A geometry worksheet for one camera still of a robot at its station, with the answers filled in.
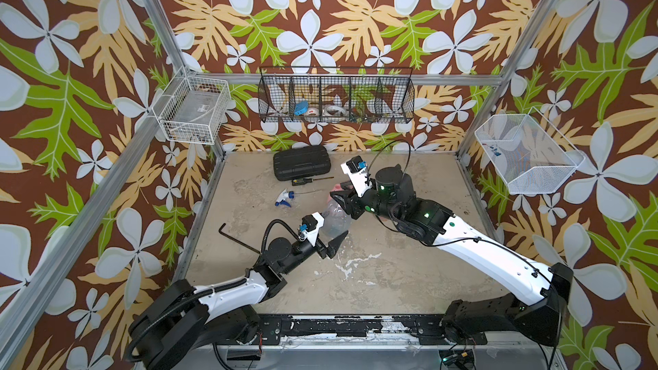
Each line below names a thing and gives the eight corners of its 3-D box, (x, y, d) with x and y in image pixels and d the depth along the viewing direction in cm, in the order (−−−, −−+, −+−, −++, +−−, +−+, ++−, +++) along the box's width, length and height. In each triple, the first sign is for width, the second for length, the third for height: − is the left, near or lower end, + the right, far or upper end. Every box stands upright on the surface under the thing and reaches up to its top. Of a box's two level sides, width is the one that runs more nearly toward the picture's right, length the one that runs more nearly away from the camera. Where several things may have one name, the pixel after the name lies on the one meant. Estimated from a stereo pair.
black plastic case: (276, 182, 110) (274, 174, 106) (275, 158, 119) (273, 150, 114) (331, 174, 113) (332, 166, 108) (326, 152, 121) (326, 143, 117)
